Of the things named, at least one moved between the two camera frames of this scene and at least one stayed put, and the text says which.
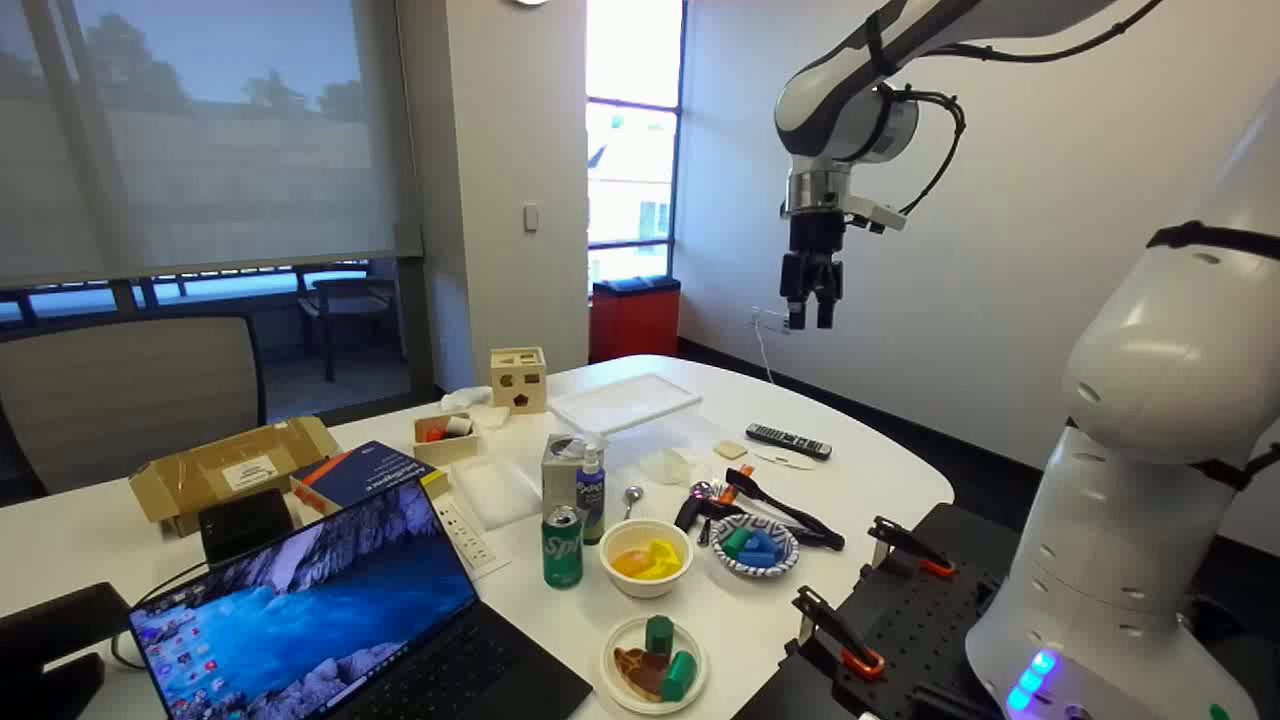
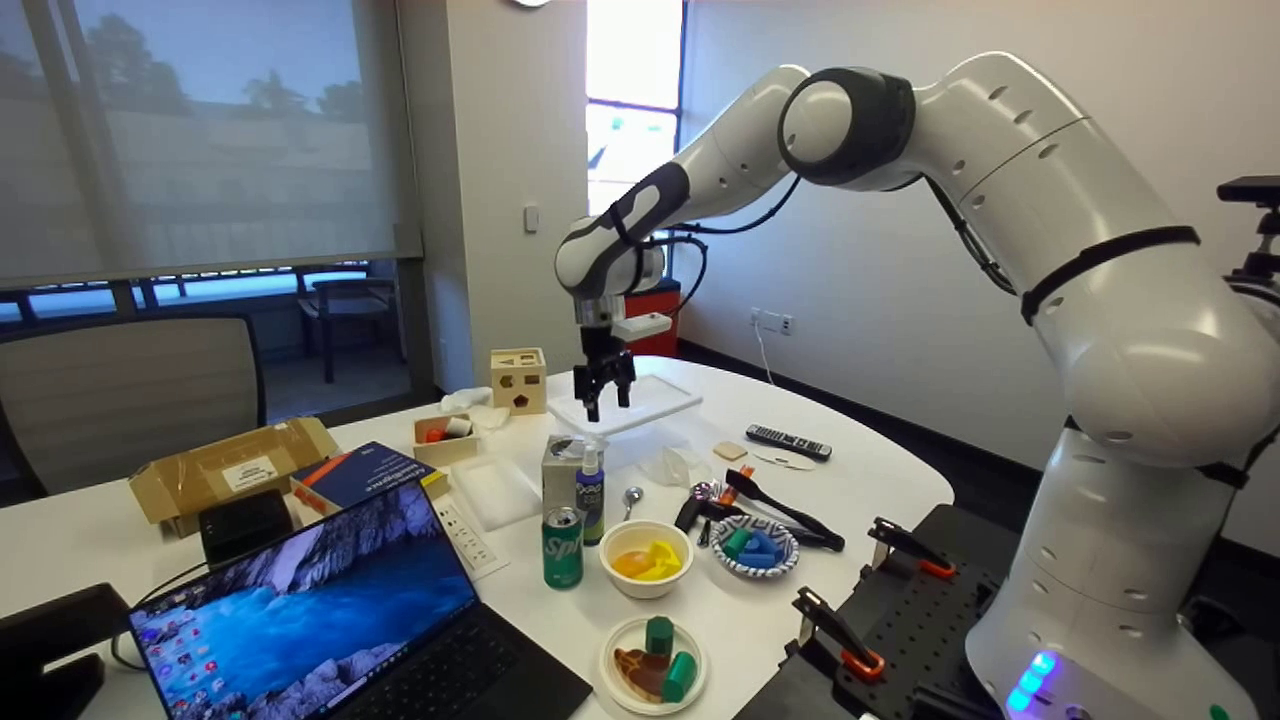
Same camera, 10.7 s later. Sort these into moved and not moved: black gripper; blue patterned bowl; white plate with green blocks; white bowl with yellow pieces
Moved: black gripper
Not moved: white plate with green blocks; blue patterned bowl; white bowl with yellow pieces
